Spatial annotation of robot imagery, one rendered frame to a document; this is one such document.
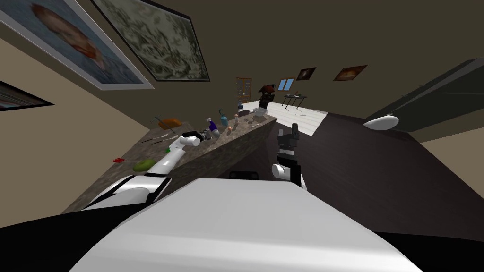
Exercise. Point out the brown bookshelf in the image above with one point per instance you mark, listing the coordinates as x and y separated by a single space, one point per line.
244 90

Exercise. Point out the small pale shaker bottle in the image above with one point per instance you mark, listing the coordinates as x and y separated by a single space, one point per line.
236 118

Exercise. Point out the red flat card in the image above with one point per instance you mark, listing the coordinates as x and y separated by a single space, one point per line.
118 160

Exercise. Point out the dark framed picture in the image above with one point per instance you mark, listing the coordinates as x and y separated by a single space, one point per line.
17 98

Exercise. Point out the dark picture with orange glow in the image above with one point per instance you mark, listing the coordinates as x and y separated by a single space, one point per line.
349 73

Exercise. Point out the purple and white spray bottle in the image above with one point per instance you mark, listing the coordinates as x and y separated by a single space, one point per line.
214 128

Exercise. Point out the silver fork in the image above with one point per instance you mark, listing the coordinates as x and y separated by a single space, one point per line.
165 139

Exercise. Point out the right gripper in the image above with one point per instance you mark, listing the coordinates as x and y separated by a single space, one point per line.
287 143

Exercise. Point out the framed portrait picture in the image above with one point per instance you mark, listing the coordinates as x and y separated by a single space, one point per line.
72 41

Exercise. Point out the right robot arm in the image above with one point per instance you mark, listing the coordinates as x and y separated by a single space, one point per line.
282 171

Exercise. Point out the silver knife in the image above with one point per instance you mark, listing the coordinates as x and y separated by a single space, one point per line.
155 137

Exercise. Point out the dark potted plant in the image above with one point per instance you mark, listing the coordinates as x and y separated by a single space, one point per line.
266 94

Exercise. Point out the dark green door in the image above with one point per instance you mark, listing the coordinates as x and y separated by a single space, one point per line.
438 102

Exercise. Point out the grey tap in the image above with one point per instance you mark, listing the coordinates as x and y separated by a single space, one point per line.
163 124

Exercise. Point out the white door knob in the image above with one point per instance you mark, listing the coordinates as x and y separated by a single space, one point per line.
381 122

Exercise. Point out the round dark table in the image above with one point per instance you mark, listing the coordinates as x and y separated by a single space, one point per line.
295 97

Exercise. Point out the framed grey-green pattern picture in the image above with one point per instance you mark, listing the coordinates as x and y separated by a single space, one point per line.
159 37

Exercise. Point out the clear glass bowl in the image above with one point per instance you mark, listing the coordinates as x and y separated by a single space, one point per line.
260 111

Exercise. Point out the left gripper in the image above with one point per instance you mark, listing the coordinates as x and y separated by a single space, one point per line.
205 135

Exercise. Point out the green round fruit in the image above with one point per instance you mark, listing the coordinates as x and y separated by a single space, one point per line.
144 165

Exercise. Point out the blue window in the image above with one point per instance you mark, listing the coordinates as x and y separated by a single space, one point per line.
286 84

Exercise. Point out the orange sponge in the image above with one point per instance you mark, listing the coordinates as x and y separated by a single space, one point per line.
171 123

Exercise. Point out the small dark square picture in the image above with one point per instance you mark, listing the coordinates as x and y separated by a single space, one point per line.
306 73

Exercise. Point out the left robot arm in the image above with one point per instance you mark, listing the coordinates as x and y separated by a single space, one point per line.
166 160

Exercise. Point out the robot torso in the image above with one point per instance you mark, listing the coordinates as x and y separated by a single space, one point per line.
242 226

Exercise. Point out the teal soap dispenser bottle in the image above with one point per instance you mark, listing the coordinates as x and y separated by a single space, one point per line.
224 119

